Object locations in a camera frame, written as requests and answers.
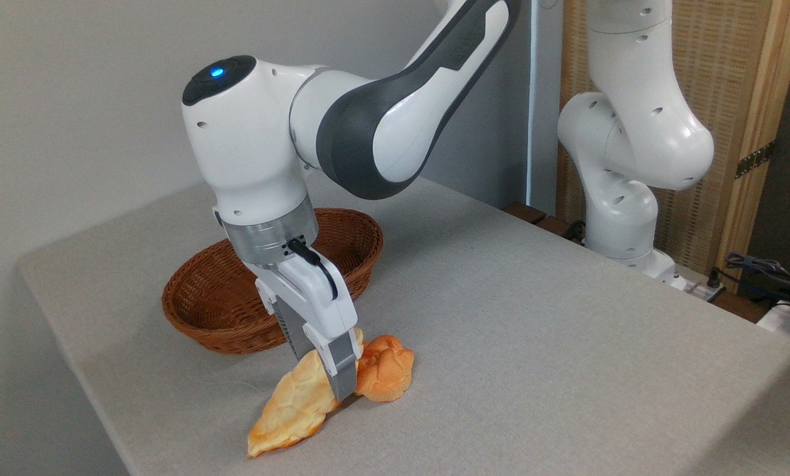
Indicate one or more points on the brown wicker oval basket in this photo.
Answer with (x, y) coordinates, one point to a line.
(196, 311)

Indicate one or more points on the long pale braided bread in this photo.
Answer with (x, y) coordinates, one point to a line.
(289, 410)

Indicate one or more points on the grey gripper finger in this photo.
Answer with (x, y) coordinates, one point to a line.
(294, 337)
(343, 367)

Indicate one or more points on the round orange bread roll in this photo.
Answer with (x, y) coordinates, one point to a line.
(388, 373)

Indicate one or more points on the grey tablecloth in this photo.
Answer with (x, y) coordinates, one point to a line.
(533, 344)

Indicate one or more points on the wooden woven folding screen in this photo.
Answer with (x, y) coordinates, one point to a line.
(732, 79)

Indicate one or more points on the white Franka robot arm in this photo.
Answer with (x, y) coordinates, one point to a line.
(249, 145)

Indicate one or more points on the white power strip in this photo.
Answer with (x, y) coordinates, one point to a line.
(695, 288)

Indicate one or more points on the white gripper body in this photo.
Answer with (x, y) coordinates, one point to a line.
(318, 307)

